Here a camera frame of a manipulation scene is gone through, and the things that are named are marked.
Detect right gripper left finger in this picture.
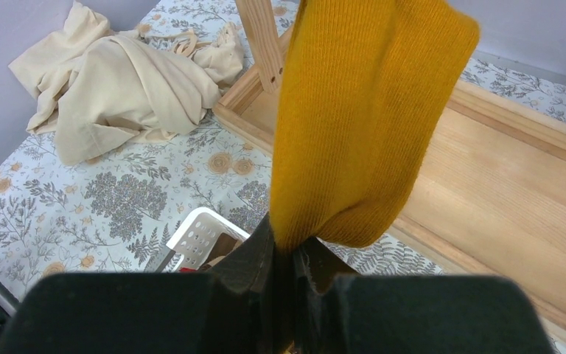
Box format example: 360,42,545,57
0,218,275,353

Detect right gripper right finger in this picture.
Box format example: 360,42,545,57
293,238,553,353

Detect white plastic basket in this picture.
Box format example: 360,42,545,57
144,207,250,272

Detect mustard yellow sock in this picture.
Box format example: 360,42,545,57
270,1,480,251

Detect wooden hanging rack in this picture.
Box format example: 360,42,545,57
212,0,566,350

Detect floral table mat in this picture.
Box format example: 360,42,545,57
0,1,566,300

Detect beige crumpled cloth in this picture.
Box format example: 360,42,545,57
9,2,244,165

